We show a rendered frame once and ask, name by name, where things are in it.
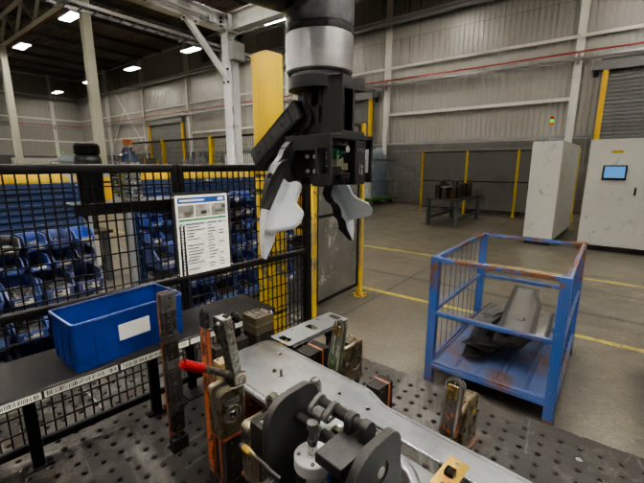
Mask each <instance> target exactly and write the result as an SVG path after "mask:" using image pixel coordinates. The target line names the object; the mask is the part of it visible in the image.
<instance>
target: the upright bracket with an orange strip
mask: <svg viewBox="0 0 644 483"><path fill-rule="evenodd" d="M199 323H200V327H199V333H200V347H201V360H202V363H205V365H207V366H212V367H213V362H212V348H211V334H210V329H209V328H210V323H209V312H208V311H207V310H200V312H199ZM202 374H203V387H204V401H205V414H206V426H207V440H208V453H209V467H210V482H211V483H216V477H215V474H216V473H218V470H217V456H216V441H215V435H214V434H213V433H211V432H210V414H209V401H208V386H209V384H210V383H212V382H214V377H213V375H210V374H206V373H202Z"/></svg>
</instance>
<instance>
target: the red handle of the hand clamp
mask: <svg viewBox="0 0 644 483"><path fill-rule="evenodd" d="M179 369H180V370H184V371H189V372H194V373H199V374H202V373H206V374H210V375H215V376H220V377H225V378H229V379H232V380H233V374H232V371H229V370H224V369H220V368H216V367H212V366H207V365H205V363H201V362H197V361H192V360H188V359H182V360H181V361H180V362H179Z"/></svg>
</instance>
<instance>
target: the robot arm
mask: <svg viewBox="0 0 644 483"><path fill-rule="evenodd" d="M241 1H243V2H246V3H250V4H253V5H256V6H260V7H263V8H266V9H270V10H273V11H276V12H282V13H284V14H285V15H286V73H287V75H288V76H289V79H288V92H289V93H290V94H293V95H297V96H303V101H296V100H293V101H292V102H291V103H290V104H289V105H288V107H287V108H286V109H285V111H284V112H283V113H282V114H281V115H280V117H279V118H278V119H277V120H276V121H275V123H274V124H273V125H272V126H271V128H270V129H269V130H268V131H267V132H266V134H265V135H264V136H263V138H262V139H261V140H260V141H259V142H258V144H257V145H256V146H255V147H254V148H253V150H252V151H250V153H251V156H252V159H253V161H254V164H255V166H256V169H268V170H267V173H266V175H265V178H264V186H263V193H262V199H261V205H260V206H261V208H262V209H261V215H260V248H261V257H262V258H263V259H265V260H267V259H268V257H269V254H270V252H271V250H272V248H273V246H274V244H275V237H276V233H277V232H281V231H286V230H290V229H294V228H296V227H297V226H298V225H299V224H300V223H301V221H302V219H303V216H304V211H303V210H302V209H301V208H300V207H299V206H298V204H297V200H298V197H299V195H300V193H301V191H302V188H303V187H304V186H305V185H306V184H312V186H315V187H324V189H323V197H324V198H325V200H326V201H327V202H328V203H330V204H331V206H332V208H333V216H334V217H335V218H336V219H337V223H338V229H339V230H340V231H341V232H342V233H343V234H344V236H345V237H346V238H347V239H348V240H349V241H351V240H353V239H354V228H355V227H354V219H361V218H366V217H370V216H371V215H372V214H373V209H372V207H371V205H370V204H369V203H368V202H366V201H364V200H362V199H360V198H358V197H356V196H355V195H354V194H353V192H352V190H351V187H350V186H349V185H359V184H364V183H365V182H372V167H373V136H365V135H364V132H362V131H355V93H361V92H365V78H356V79H353V78H352V77H351V76H352V75H353V68H354V19H355V0H241ZM365 150H369V159H368V172H365ZM291 181H293V182H291Z"/></svg>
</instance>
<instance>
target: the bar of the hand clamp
mask: <svg viewBox="0 0 644 483"><path fill-rule="evenodd" d="M241 319H242V318H241V315H240V314H239V313H238V312H237V311H236V310H234V311H232V312H231V317H230V316H228V317H226V318H225V316H224V314H220V315H218V316H216V317H215V321H216V323H215V326H213V327H212V329H213V330H218V338H219V343H220V347H221V351H222V355H223V360H224V365H225V369H226V370H229V371H232V374H233V379H229V378H228V381H229V382H231V381H233V380H234V379H235V376H236V375H237V374H239V373H242V367H241V362H240V357H239V352H238V347H237V343H236V338H235V334H234V329H233V324H232V323H233V321H234V322H235V323H239V322H241Z"/></svg>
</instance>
